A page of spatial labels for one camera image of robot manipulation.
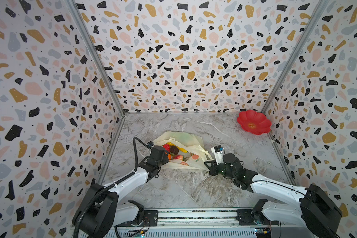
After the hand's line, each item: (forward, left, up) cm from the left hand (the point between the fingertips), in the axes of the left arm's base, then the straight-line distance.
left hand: (167, 154), depth 89 cm
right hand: (-8, -22, +4) cm, 24 cm away
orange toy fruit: (+2, -1, -5) cm, 6 cm away
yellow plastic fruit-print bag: (+7, -15, +1) cm, 17 cm away
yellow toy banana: (+4, -8, 0) cm, 9 cm away
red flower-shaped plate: (+32, -65, -8) cm, 73 cm away
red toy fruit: (+6, +1, -2) cm, 7 cm away
